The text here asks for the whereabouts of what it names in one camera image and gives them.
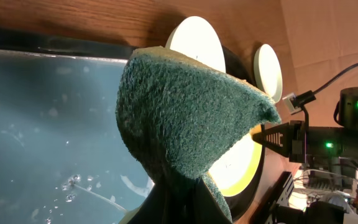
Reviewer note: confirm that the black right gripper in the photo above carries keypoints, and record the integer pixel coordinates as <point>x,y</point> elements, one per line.
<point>309,142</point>

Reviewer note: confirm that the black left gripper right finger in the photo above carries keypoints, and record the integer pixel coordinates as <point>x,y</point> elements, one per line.
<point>206,208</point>

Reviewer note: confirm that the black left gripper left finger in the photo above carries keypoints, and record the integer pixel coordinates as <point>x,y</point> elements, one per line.
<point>152,209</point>

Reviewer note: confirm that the yellow plate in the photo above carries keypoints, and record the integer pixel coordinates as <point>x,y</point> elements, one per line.
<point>234,170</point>

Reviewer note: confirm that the mint plate with blue streak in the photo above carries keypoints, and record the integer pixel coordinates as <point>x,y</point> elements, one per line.
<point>268,73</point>

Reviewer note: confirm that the green scouring sponge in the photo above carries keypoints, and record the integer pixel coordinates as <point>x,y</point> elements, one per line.
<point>178,116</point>

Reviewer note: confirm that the round black tray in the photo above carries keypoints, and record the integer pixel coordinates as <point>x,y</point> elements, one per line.
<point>241,202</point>

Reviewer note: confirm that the black rectangular water tray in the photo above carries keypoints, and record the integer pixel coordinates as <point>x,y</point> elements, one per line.
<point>62,159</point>

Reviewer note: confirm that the mint plate with scribble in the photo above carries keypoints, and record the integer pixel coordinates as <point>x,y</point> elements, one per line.
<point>196,38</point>

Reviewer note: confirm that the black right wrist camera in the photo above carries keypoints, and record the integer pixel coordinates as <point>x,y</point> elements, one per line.
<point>346,111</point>

